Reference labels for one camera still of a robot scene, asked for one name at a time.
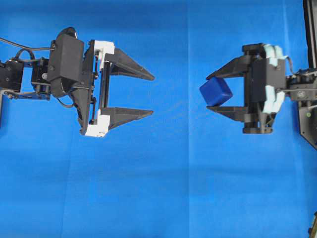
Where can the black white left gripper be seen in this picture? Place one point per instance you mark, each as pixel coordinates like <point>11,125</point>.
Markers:
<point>90,94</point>

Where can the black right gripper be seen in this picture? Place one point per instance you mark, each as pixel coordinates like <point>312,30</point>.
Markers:
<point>238,67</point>

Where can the blue block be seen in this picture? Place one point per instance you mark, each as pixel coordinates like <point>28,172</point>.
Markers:
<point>215,92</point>

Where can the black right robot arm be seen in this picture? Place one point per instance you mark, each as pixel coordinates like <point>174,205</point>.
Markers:
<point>300,86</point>

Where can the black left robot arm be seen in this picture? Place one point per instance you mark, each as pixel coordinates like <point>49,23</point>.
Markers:
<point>27,78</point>

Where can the light blue foam padding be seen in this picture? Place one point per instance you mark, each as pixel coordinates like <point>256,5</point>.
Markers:
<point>274,97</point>

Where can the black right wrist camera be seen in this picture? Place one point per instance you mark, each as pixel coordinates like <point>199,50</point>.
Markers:
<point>265,74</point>

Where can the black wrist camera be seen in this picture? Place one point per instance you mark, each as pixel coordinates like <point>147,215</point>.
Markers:
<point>265,74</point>
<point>65,62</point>

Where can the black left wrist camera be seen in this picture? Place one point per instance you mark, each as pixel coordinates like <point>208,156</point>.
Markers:
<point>65,62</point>

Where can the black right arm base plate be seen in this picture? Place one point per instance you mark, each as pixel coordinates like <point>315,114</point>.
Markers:
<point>307,111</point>

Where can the black aluminium frame rail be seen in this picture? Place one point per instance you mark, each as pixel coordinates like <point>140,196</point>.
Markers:
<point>310,16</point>

